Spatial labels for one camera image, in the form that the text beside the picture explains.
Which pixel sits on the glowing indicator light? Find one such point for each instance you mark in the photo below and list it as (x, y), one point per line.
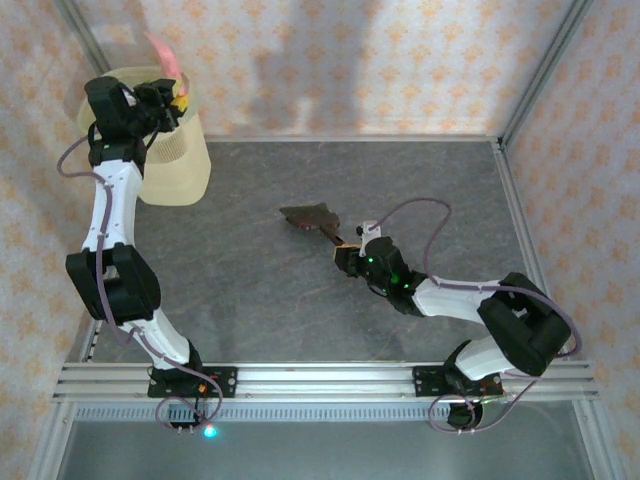
(210, 430)

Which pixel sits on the aluminium frame leg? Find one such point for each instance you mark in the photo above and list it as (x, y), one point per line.
(590, 440)
(50, 440)

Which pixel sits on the thin aluminium rail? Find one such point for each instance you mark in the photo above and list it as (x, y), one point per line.
(350, 138)

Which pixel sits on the dark brown hand brush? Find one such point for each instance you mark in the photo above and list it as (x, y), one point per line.
(310, 215)

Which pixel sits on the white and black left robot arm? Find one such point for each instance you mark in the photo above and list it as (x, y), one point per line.
(112, 210)

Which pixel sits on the aluminium corner post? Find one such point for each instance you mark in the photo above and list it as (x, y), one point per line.
(544, 70)
(80, 30)

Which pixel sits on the wide aluminium base rail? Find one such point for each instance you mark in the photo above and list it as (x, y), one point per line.
(325, 382)

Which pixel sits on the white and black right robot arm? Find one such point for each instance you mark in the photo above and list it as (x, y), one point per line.
(450, 300)

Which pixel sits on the beige plastic waste bin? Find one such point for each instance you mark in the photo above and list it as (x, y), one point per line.
(175, 170)

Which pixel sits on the pink plastic dustpan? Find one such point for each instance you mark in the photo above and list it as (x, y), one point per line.
(167, 57)

